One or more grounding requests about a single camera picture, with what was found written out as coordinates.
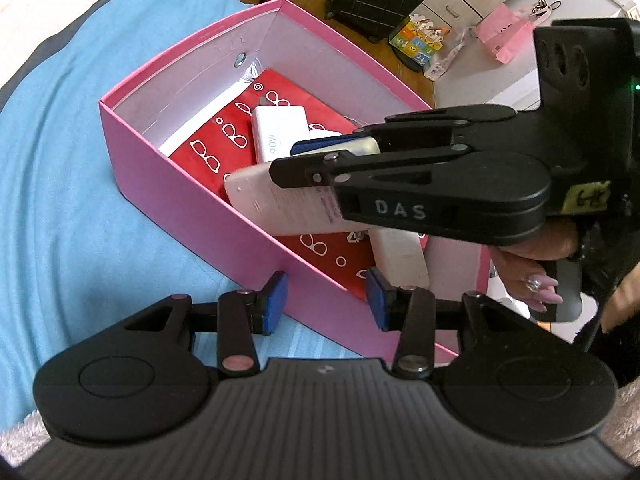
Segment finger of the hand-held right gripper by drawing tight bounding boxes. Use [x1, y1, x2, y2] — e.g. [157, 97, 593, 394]
[290, 104, 517, 157]
[269, 142, 473, 197]

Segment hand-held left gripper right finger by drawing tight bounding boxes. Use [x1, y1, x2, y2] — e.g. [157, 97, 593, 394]
[365, 266, 571, 380]

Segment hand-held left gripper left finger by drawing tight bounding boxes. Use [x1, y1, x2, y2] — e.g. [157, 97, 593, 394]
[120, 270, 290, 377]

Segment pale green remote control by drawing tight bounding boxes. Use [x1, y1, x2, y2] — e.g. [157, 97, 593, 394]
[369, 227, 432, 289]

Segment white remote control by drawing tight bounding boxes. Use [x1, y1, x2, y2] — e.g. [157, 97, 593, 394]
[223, 136, 382, 237]

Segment large white charger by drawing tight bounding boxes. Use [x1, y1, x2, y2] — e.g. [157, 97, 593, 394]
[251, 104, 312, 164]

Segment pink cardboard box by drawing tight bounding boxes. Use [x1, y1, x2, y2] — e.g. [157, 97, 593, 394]
[97, 0, 493, 361]

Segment person's right hand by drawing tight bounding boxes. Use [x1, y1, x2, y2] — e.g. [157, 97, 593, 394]
[490, 220, 582, 312]

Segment red printed paper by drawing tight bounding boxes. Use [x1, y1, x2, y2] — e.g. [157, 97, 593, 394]
[160, 67, 431, 301]

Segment colourful gift bag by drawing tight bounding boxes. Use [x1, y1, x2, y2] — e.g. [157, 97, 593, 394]
[389, 14, 451, 72]

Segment white plastic bag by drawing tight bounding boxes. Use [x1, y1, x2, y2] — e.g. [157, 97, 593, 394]
[425, 27, 476, 81]

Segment pink paper bag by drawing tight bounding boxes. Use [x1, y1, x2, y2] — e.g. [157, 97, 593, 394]
[474, 2, 551, 64]

